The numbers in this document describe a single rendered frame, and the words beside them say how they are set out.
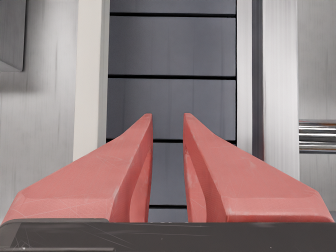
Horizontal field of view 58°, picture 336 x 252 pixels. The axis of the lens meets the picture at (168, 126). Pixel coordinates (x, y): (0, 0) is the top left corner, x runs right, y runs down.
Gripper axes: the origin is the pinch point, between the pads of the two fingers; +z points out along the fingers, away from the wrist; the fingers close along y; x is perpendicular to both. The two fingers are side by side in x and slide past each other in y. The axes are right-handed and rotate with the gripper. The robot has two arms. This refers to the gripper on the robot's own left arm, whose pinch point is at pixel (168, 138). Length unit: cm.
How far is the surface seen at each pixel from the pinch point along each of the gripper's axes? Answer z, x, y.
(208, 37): 8.2, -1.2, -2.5
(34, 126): 8.9, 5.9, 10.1
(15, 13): 12.8, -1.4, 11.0
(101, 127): 2.6, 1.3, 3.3
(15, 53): 11.1, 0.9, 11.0
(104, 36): 5.6, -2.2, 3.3
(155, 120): 5.1, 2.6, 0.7
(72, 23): 14.0, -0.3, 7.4
